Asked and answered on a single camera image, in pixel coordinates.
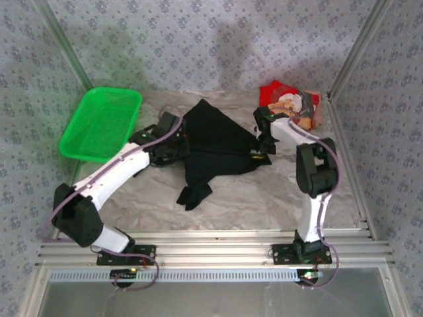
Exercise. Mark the black t-shirt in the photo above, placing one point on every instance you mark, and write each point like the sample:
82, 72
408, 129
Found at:
215, 142

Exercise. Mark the green plastic mesh basket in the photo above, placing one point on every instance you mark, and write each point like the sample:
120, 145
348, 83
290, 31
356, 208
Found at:
99, 125

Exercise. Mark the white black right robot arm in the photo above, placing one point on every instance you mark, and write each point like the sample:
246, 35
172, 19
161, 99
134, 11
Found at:
314, 214

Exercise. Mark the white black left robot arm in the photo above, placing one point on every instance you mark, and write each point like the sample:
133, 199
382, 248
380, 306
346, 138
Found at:
109, 175

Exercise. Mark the red teddy bear package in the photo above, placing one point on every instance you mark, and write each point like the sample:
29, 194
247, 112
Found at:
284, 90

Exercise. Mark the black controller board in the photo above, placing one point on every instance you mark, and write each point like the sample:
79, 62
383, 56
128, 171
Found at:
307, 277
124, 279

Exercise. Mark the aluminium table side rail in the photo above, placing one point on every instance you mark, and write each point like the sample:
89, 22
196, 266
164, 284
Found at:
73, 176
362, 204

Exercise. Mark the aluminium mounting rail beam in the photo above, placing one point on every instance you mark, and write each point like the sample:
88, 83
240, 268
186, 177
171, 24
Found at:
215, 246

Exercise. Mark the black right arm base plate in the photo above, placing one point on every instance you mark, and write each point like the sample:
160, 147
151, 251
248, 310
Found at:
281, 252

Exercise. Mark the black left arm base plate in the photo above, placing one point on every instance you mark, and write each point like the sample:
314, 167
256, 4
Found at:
150, 251

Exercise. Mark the aluminium frame post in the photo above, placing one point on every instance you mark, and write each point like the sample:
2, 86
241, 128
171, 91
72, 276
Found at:
360, 49
71, 56

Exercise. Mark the aluminium lower frame bar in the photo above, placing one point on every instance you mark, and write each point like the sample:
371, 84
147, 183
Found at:
396, 294
31, 294

